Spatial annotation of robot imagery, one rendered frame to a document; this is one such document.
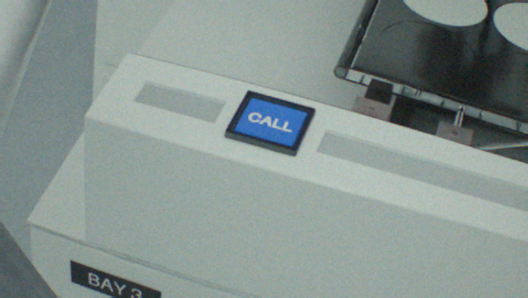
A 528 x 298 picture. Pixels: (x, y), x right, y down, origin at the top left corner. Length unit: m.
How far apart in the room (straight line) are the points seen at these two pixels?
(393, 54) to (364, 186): 0.28
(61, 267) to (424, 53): 0.41
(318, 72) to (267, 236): 0.33
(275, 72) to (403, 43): 0.15
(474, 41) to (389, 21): 0.09
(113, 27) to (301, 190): 0.83
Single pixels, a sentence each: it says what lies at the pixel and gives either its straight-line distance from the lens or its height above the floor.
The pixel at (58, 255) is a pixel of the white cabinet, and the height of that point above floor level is 0.79.
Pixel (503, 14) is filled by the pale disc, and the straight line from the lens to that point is 1.28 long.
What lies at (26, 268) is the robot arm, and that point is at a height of 1.08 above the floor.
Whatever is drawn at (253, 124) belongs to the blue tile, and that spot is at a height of 0.96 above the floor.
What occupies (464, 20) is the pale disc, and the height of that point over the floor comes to 0.90.
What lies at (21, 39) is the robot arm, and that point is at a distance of 0.81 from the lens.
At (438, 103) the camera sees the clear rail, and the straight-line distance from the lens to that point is 1.12.
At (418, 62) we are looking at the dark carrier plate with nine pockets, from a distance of 1.16.
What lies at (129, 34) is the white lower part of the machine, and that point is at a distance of 1.70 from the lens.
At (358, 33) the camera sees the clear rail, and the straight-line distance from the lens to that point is 1.18.
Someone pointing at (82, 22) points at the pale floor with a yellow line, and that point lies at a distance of 2.77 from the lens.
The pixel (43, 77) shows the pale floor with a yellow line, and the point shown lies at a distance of 2.59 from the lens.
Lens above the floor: 1.55
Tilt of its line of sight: 40 degrees down
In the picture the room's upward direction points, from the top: 8 degrees clockwise
